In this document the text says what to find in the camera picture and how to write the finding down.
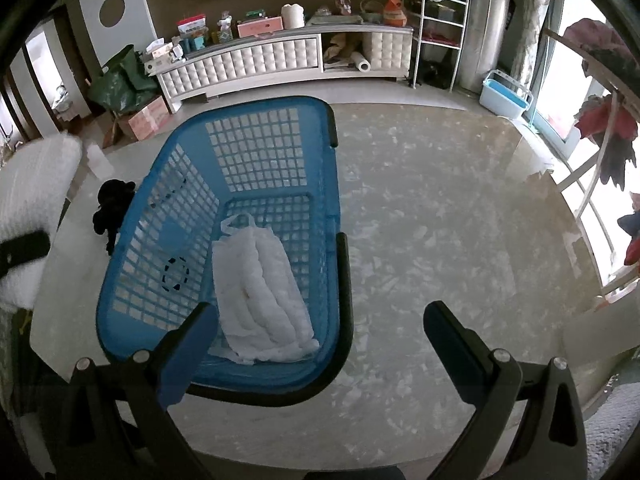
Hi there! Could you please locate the large white towel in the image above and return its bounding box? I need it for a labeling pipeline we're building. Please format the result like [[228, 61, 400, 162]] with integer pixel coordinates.
[[1, 133, 82, 312]]

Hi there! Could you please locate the white fluffy towel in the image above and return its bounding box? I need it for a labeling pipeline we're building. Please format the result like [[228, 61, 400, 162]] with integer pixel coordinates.
[[210, 212, 320, 365]]

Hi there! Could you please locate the pink cardboard box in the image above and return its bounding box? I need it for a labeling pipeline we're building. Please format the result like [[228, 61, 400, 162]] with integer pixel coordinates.
[[117, 96, 171, 141]]

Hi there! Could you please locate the green plastic bag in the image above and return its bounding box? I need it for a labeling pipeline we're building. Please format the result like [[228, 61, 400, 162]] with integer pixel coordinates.
[[88, 44, 160, 116]]

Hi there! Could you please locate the blue plastic laundry basket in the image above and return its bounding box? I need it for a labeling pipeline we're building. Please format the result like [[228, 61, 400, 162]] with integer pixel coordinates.
[[96, 96, 352, 406]]

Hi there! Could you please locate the red white snack box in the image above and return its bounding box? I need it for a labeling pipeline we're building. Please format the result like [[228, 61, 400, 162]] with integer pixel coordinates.
[[176, 14, 206, 35]]

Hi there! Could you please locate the clothes drying rack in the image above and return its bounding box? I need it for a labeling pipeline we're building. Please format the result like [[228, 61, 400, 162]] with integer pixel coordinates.
[[534, 18, 639, 288]]

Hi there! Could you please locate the pink storage box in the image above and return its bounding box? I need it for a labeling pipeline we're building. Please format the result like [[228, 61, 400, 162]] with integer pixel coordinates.
[[238, 16, 283, 38]]

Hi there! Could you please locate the light blue plastic tub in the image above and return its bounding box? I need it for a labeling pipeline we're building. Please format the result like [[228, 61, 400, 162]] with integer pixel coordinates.
[[478, 68, 534, 120]]

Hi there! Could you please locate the white plastic jug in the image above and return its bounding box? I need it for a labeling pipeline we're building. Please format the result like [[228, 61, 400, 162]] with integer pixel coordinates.
[[280, 3, 305, 30]]

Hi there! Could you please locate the white paper roll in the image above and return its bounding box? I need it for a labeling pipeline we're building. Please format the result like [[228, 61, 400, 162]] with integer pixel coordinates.
[[350, 51, 371, 73]]

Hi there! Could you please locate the white tufted TV cabinet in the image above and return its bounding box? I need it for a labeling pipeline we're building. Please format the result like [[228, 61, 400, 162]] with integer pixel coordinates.
[[153, 24, 412, 113]]

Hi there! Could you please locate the white metal shelf rack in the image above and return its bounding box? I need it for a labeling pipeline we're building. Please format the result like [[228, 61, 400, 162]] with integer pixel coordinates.
[[402, 0, 471, 92]]

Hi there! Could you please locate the orange bag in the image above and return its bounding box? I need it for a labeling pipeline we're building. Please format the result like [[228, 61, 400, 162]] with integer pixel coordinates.
[[383, 0, 408, 27]]

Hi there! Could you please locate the grey curtain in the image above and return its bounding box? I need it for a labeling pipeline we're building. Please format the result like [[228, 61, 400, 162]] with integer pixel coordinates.
[[511, 0, 551, 90]]

